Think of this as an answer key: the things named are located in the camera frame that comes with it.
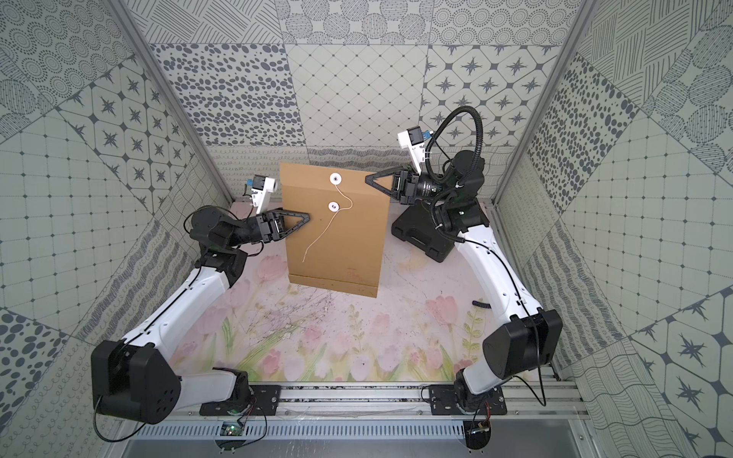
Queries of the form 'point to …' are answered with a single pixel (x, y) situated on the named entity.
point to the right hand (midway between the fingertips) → (366, 183)
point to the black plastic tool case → (416, 225)
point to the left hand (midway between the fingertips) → (314, 227)
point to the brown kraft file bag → (344, 245)
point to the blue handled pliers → (481, 304)
